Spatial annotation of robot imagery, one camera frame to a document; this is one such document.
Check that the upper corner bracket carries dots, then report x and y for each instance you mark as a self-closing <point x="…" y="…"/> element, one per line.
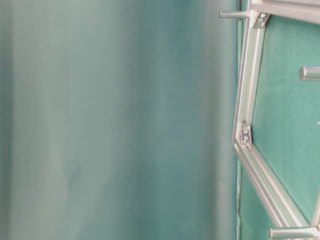
<point x="261" y="20"/>

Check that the aluminium extrusion frame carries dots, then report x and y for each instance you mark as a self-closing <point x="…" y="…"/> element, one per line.
<point x="278" y="204"/>

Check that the middle corner bracket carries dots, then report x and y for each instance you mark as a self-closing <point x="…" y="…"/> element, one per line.
<point x="246" y="135"/>

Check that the corner steel shaft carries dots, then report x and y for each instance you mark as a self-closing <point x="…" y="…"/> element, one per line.
<point x="234" y="14"/>
<point x="294" y="233"/>

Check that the bottom corner steel shaft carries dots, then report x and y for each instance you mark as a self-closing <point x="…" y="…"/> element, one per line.
<point x="294" y="233"/>

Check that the centre steel shaft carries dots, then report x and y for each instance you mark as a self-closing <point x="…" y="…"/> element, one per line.
<point x="309" y="73"/>

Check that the top corner steel shaft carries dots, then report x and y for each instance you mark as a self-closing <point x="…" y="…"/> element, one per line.
<point x="234" y="14"/>

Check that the corner bracket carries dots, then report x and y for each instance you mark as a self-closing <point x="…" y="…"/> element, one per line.
<point x="261" y="20"/>
<point x="246" y="135"/>

